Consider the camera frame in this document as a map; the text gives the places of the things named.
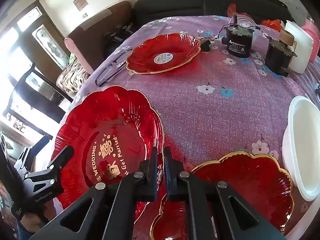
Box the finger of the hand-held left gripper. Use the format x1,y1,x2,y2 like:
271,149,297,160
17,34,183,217
24,145,75,197
14,134,54,178

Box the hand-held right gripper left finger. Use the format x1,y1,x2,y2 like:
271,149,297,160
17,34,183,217
30,146,159,240

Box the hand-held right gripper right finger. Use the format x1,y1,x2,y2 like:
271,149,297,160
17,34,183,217
163,146,288,240

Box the large red glass plate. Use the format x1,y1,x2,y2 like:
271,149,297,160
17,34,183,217
51,85,165,224

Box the medium red glass plate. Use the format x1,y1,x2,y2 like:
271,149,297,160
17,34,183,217
149,151,294,240

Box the white bowl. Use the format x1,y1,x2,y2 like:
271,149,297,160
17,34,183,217
282,95,320,202

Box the person's left hand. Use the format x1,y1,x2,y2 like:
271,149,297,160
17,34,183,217
19,212,50,233

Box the dark wooden chair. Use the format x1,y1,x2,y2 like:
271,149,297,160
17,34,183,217
2,64,73,124

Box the purple floral tablecloth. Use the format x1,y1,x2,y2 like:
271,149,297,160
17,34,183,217
54,15,320,240

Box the brown patterned blanket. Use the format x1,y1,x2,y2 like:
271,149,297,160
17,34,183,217
56,60,90,94

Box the black eyeglasses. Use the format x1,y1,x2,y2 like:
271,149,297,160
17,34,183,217
95,48,133,87

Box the small red plate with sticker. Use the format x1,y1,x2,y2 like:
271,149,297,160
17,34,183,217
126,33,202,75

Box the black bag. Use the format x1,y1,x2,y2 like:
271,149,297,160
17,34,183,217
102,24,135,58

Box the brown armchair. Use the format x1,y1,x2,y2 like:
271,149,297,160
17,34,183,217
64,1,134,73

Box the wooden glass door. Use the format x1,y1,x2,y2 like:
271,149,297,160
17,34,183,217
0,0,73,70

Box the black ink bottle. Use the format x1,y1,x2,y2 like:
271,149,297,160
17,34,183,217
223,15,255,58

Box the black sofa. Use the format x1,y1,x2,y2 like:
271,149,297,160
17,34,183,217
132,0,308,30

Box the clear plastic container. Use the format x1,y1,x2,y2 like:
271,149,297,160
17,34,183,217
232,14,257,30

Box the red plastic bag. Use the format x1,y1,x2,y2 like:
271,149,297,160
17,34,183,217
227,4,244,18

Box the white plastic jar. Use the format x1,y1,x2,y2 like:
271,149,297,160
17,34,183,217
285,20,314,74

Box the small wooden block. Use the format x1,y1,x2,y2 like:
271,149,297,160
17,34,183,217
279,29,295,46

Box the orange plastic bag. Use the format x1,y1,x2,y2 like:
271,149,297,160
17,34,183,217
260,19,284,32

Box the pink bottle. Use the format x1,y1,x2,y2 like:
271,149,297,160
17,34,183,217
301,17,320,63

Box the thin black cable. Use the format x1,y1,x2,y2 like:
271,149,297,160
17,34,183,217
200,24,235,43

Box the wall plaque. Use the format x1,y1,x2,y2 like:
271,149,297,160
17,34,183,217
73,0,88,11

